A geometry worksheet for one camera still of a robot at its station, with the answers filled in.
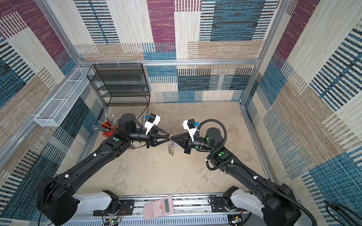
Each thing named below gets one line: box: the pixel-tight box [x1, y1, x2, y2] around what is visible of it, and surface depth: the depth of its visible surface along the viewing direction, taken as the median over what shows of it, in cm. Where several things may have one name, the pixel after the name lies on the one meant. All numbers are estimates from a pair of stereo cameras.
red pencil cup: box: [100, 121, 119, 138], surface depth 96 cm
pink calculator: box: [143, 195, 175, 221], surface depth 74 cm
